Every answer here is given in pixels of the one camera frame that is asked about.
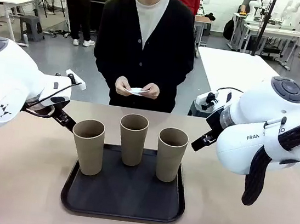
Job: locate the black tripod pole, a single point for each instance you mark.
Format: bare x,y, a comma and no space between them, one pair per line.
263,24

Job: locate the tall beige cup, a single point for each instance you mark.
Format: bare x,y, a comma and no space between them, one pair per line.
88,148
169,161
132,145

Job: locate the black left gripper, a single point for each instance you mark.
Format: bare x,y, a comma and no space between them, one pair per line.
41,110

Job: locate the small grey bottle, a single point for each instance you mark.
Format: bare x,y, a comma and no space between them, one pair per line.
25,39

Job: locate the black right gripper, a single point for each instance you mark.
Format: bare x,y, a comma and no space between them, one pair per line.
214,120

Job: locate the black backpack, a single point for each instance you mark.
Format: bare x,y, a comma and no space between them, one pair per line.
228,29

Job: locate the dark grey plastic stool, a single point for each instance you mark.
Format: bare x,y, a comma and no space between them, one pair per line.
196,109

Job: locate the person in black cardigan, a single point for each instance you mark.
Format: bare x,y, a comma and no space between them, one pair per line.
115,38

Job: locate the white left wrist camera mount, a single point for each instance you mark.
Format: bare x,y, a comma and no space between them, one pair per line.
77,83

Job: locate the white desk with metal legs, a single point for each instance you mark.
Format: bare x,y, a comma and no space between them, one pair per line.
15,0

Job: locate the person's right hand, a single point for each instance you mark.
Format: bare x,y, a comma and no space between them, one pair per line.
122,85

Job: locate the white scalloped paper coaster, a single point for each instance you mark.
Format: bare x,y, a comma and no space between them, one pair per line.
136,91

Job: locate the large white table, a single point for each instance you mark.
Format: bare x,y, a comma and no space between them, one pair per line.
241,68

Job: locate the white lab desk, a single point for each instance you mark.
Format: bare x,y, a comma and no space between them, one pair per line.
274,31

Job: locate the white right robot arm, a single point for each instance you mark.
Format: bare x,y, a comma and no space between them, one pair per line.
261,110

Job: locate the black plastic tray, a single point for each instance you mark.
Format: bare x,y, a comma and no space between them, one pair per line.
127,197

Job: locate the grey step stool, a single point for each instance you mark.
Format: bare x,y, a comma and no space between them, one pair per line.
32,27

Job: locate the person's left hand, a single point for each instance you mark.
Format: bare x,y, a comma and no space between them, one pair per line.
153,90

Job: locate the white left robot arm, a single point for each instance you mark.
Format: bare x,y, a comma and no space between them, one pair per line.
8,76

